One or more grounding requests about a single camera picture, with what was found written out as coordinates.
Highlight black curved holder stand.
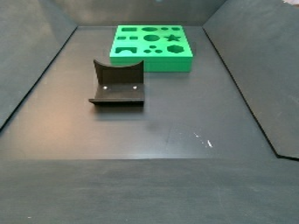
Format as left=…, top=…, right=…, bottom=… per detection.
left=89, top=60, right=146, bottom=105

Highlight green shape sorter box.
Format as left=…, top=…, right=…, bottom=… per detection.
left=110, top=24, right=193, bottom=73

